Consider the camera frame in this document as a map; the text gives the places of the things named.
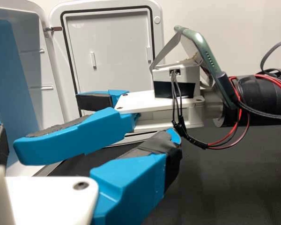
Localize right wrist camera phone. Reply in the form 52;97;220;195
149;25;240;110

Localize black cable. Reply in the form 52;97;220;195
215;69;281;121

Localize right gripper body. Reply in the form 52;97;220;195
114;90;225;142

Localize incubator door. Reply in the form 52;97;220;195
44;0;165;144

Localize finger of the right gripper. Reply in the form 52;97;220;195
13;107;141;166
75;89;130;111

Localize grey cable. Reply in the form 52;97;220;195
259;39;281;71

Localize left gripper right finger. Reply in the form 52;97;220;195
89;128;184;225

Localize white incubator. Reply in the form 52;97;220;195
0;0;52;177

